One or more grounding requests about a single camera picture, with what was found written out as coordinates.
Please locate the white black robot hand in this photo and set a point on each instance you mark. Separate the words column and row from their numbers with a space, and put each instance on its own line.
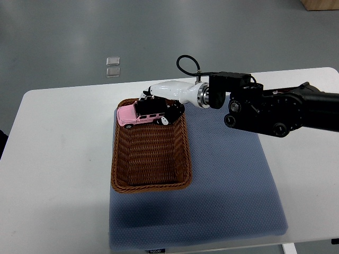
column 180, row 92

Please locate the pink toy car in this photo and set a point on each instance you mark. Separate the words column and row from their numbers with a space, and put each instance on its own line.
column 131, row 112

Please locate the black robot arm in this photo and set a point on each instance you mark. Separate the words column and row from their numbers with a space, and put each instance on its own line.
column 274, row 112

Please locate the brown wicker basket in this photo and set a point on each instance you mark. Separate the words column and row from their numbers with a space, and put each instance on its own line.
column 150, row 157

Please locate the lower metal floor plate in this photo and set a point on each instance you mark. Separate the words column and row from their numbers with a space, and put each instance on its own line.
column 112, row 72

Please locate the metal floor plate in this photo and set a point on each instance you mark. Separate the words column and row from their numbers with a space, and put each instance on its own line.
column 112, row 72
column 113, row 61

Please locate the upper metal floor plate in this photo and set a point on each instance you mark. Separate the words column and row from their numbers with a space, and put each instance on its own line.
column 113, row 61

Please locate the blue-grey mat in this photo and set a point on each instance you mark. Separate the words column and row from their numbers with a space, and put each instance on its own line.
column 232, row 194

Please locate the bystander in black clothes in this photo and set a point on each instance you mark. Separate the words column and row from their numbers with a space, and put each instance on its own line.
column 3, row 141

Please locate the wooden box corner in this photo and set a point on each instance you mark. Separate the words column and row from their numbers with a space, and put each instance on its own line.
column 320, row 5

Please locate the white table leg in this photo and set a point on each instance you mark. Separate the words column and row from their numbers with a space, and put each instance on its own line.
column 289, row 248

